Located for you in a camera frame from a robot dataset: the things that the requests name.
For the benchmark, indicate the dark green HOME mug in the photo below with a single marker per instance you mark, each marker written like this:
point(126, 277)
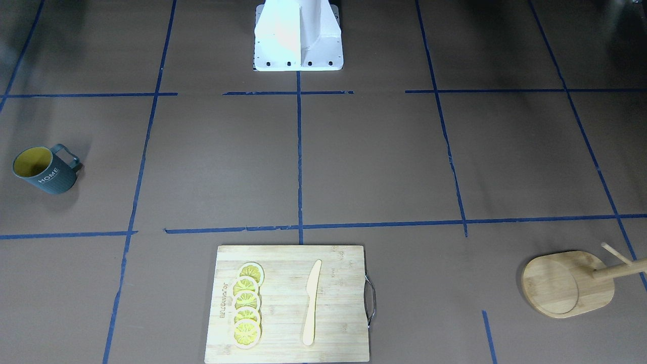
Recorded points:
point(52, 170)

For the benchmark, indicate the wooden cup storage rack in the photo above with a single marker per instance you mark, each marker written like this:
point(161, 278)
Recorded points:
point(571, 283)

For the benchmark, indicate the wooden knife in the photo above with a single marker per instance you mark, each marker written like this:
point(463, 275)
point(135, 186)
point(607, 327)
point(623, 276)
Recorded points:
point(309, 327)

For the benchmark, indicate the lemon slice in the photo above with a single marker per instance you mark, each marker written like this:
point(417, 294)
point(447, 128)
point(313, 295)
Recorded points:
point(247, 333)
point(244, 284)
point(247, 313)
point(247, 299)
point(253, 270)

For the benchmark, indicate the bamboo cutting board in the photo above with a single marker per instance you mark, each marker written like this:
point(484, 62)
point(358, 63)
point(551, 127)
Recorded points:
point(342, 324)

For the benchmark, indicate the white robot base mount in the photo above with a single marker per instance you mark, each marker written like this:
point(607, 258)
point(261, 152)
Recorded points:
point(298, 36)

